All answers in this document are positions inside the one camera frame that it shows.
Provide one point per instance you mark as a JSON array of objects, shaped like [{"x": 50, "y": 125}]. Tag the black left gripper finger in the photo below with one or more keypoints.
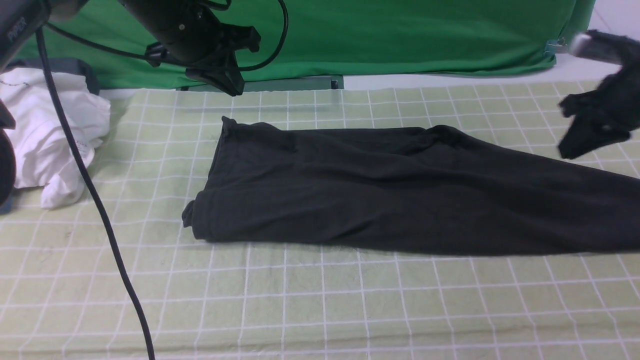
[{"x": 226, "y": 78}]

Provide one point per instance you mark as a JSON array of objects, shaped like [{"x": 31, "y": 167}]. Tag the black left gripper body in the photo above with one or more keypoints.
[{"x": 188, "y": 32}]

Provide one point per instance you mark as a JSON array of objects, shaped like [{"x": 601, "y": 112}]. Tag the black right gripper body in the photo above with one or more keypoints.
[{"x": 604, "y": 116}]

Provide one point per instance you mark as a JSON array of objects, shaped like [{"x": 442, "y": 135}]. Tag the dark gray long-sleeve shirt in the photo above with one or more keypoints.
[{"x": 435, "y": 191}]

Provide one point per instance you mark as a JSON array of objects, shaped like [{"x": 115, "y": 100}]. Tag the crumpled white shirt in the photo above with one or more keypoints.
[{"x": 43, "y": 156}]

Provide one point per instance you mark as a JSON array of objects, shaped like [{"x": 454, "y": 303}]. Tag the green backdrop cloth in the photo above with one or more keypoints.
[{"x": 477, "y": 38}]

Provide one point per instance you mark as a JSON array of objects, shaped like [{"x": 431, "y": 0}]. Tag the teal binder clip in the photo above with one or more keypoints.
[{"x": 554, "y": 47}]

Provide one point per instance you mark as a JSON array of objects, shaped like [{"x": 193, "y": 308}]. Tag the dark gray garment under white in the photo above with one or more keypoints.
[{"x": 68, "y": 65}]

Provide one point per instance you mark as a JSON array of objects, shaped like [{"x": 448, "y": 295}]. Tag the blue cloth at edge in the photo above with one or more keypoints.
[{"x": 7, "y": 206}]

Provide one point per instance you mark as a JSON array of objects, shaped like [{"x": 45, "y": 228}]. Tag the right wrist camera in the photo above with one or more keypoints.
[{"x": 605, "y": 47}]

